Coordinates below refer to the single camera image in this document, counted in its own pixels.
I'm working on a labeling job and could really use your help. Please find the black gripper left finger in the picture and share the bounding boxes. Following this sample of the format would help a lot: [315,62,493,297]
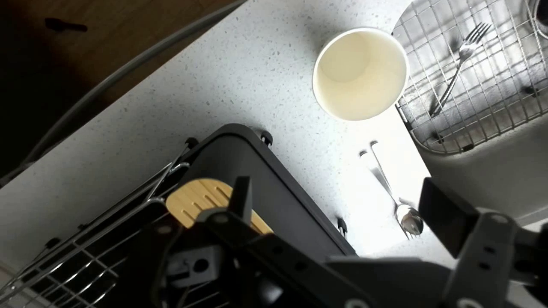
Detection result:
[198,175,366,308]

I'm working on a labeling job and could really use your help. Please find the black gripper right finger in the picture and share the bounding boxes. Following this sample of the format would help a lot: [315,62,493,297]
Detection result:
[417,177,522,308]

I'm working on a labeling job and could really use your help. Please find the patterned paper cup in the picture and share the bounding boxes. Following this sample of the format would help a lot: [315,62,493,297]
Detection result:
[311,26,410,124]

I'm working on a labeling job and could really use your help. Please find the grey kitchen sink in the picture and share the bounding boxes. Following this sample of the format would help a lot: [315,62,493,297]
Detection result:
[392,0,548,228]

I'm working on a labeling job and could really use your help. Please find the metal sink grid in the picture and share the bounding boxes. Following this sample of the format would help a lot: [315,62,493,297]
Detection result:
[392,0,548,158]

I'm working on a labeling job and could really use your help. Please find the black utensil holder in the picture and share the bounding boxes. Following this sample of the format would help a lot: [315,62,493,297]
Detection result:
[181,124,357,264]

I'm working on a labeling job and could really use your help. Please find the silver spoon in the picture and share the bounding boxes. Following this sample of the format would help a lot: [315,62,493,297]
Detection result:
[357,139,426,240]

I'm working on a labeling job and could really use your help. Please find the wooden knife block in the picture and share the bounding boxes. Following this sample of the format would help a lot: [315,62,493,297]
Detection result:
[164,177,273,237]

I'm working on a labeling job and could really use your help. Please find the silver fork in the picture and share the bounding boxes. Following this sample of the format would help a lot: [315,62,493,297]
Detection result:
[428,21,493,120]

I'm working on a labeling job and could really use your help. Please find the black wire dish rack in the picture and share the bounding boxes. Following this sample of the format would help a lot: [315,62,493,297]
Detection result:
[0,139,270,308]

